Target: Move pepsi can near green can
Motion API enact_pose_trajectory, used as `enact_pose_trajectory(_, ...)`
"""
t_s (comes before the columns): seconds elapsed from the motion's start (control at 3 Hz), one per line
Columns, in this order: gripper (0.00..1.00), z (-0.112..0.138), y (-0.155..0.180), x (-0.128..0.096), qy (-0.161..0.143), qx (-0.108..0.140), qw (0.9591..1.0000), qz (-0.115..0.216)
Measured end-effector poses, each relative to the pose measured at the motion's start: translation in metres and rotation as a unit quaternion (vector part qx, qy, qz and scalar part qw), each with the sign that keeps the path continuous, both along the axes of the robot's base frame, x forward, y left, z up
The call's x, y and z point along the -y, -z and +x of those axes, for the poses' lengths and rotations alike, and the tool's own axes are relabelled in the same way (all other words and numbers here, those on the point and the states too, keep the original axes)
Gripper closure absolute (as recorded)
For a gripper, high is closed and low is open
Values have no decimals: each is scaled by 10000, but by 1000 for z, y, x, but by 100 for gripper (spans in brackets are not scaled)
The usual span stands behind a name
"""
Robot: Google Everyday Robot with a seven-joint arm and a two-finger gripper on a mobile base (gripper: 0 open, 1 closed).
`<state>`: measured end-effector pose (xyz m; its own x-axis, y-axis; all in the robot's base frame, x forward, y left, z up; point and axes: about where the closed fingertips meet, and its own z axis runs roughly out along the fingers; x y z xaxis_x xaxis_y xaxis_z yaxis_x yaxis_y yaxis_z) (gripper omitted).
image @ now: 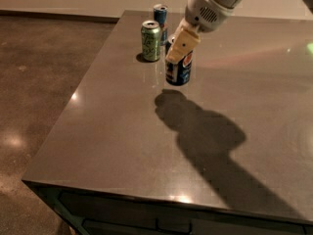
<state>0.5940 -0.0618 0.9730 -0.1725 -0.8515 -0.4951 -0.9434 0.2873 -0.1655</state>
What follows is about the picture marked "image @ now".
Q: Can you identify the green soda can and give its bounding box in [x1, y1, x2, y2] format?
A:
[141, 20, 161, 62]

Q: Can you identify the dark drawer front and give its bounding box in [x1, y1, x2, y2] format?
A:
[53, 189, 313, 235]

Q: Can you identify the blue pepsi can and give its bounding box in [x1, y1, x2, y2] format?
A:
[165, 52, 193, 86]

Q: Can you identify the blue red soda can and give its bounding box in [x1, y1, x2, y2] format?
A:
[154, 4, 167, 45]

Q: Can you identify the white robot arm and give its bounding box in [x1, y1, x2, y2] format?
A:
[166, 0, 242, 64]

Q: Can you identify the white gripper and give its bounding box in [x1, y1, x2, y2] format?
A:
[165, 0, 233, 64]

